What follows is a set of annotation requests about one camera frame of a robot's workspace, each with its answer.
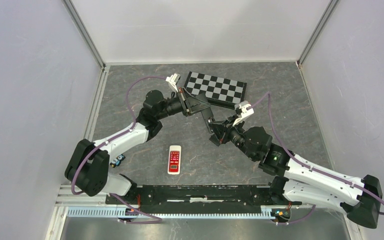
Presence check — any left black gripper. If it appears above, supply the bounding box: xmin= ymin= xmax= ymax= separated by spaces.
xmin=155 ymin=86 xmax=210 ymax=120

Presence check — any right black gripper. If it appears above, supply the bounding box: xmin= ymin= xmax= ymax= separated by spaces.
xmin=208 ymin=114 xmax=257 ymax=162

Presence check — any black battery cover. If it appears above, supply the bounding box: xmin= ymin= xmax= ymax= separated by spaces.
xmin=209 ymin=135 xmax=221 ymax=147

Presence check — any black remote control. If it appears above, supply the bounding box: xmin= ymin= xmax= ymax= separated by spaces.
xmin=200 ymin=107 xmax=215 ymax=134

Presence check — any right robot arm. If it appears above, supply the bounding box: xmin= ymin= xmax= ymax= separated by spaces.
xmin=207 ymin=117 xmax=383 ymax=229

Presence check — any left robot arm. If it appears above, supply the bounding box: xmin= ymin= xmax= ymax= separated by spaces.
xmin=64 ymin=87 xmax=212 ymax=204

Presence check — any white red remote control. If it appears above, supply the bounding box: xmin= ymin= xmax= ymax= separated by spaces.
xmin=167 ymin=145 xmax=182 ymax=175

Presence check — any black grey checkerboard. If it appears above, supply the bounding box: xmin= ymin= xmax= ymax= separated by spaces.
xmin=184 ymin=71 xmax=247 ymax=110

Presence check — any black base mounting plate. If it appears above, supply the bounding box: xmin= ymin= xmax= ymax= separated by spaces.
xmin=123 ymin=184 xmax=291 ymax=214

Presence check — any blue battery pack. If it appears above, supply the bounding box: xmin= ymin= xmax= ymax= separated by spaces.
xmin=109 ymin=154 xmax=126 ymax=168

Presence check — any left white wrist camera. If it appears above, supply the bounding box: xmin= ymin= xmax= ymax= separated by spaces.
xmin=165 ymin=73 xmax=181 ymax=93

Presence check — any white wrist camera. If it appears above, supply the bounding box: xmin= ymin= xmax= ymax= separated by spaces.
xmin=232 ymin=100 xmax=254 ymax=126
xmin=165 ymin=73 xmax=181 ymax=93

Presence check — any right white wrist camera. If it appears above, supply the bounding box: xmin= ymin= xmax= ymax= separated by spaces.
xmin=232 ymin=100 xmax=254 ymax=126

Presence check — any grey slotted cable duct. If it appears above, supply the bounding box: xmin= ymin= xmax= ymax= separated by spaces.
xmin=66 ymin=206 xmax=274 ymax=219

